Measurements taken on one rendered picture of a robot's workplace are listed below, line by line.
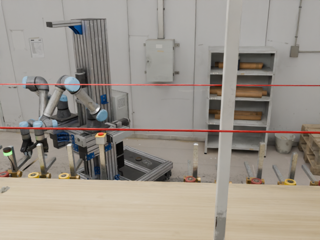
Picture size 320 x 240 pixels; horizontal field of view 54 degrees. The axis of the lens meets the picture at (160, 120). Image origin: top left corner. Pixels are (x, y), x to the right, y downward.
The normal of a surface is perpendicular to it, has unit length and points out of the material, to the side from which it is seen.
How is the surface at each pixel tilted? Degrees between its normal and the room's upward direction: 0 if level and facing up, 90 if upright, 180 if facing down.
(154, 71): 90
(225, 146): 90
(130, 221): 0
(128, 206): 0
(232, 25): 90
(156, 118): 90
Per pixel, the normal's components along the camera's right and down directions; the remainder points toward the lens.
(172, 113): -0.15, 0.36
